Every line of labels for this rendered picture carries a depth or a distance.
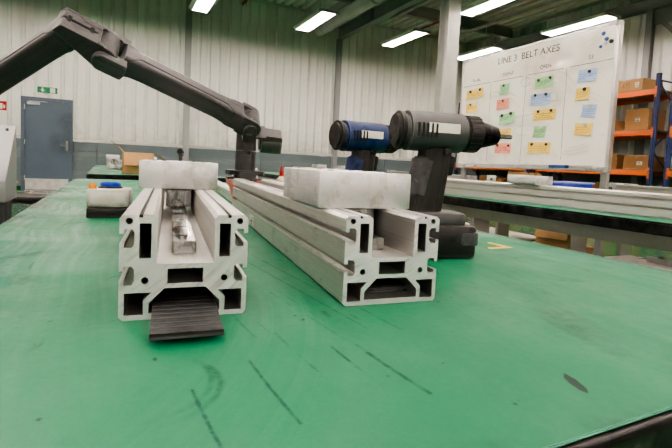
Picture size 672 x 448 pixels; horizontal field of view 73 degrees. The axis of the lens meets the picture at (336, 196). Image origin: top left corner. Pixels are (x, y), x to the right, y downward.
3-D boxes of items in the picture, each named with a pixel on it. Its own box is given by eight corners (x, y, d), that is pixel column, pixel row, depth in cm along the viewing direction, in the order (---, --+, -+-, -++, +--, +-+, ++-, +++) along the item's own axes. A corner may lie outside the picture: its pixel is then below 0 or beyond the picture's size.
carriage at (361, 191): (282, 215, 63) (284, 166, 63) (355, 216, 67) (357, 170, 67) (317, 233, 48) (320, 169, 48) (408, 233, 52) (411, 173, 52)
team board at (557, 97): (432, 265, 435) (446, 57, 422) (472, 262, 457) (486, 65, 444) (575, 314, 301) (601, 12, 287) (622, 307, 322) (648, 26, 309)
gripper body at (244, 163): (264, 178, 129) (266, 152, 128) (228, 176, 125) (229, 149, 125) (260, 177, 135) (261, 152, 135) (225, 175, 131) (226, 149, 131)
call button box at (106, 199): (92, 213, 99) (92, 184, 99) (140, 214, 103) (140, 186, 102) (85, 218, 92) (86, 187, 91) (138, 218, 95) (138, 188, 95)
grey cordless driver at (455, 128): (379, 249, 73) (386, 111, 72) (489, 249, 77) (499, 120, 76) (395, 259, 66) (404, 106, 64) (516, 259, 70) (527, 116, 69)
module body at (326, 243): (231, 211, 117) (232, 178, 117) (270, 211, 121) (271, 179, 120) (342, 306, 43) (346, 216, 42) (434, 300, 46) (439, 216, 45)
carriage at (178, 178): (144, 197, 80) (144, 159, 80) (208, 198, 84) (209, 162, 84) (138, 207, 65) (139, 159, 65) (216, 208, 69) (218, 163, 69)
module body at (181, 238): (152, 210, 111) (153, 175, 110) (195, 210, 114) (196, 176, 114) (117, 321, 36) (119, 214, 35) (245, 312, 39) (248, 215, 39)
